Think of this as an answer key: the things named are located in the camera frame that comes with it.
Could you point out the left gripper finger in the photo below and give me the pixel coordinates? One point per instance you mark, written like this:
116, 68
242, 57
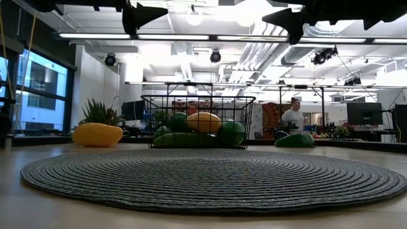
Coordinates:
146, 19
147, 9

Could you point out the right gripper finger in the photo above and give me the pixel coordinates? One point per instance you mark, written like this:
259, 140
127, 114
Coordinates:
287, 15
287, 24

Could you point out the red toy chili pepper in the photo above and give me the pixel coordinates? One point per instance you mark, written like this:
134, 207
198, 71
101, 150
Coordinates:
192, 110

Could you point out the toy watermelon slice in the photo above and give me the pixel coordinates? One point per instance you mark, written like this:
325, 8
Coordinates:
295, 140

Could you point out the small green toy lime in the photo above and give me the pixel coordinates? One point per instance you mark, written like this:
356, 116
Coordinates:
177, 121

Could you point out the yellow toy fruit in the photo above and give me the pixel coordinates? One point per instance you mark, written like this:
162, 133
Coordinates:
97, 135

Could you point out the green toy cucumber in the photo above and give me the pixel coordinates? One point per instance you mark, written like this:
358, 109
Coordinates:
184, 140

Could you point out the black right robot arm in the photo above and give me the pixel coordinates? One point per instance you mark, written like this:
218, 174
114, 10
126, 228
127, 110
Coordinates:
365, 9

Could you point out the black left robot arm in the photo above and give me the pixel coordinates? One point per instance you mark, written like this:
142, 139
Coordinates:
47, 4

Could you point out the black spotlight cluster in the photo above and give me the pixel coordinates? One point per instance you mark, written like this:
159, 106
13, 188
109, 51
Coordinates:
324, 55

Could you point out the long linear ceiling light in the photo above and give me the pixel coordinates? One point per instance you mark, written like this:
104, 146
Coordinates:
95, 36

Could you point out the black ceiling spotlight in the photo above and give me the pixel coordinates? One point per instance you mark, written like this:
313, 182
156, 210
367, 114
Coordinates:
215, 56
109, 59

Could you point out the white globe pendant lamp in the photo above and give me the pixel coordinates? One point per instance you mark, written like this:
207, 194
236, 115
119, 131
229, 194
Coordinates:
194, 16

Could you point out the person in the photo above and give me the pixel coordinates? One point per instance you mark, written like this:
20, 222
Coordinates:
294, 116

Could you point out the orange patterned tapestry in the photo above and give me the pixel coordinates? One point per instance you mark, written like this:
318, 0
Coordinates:
271, 117

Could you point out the black computer monitor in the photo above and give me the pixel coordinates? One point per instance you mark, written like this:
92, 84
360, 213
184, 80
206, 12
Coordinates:
133, 109
401, 122
364, 113

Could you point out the small green succulent plant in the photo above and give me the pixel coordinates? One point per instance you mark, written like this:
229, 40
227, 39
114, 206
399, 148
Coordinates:
100, 114

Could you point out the large glass window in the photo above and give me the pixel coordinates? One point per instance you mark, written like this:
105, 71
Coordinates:
44, 76

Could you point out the round grey woven placemat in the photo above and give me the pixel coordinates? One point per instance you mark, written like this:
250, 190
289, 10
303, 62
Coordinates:
206, 181

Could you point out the silver ventilation duct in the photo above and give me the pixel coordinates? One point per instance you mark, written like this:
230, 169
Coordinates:
295, 55

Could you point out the black aluminium table frame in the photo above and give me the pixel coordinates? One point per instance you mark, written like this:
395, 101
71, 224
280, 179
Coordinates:
47, 140

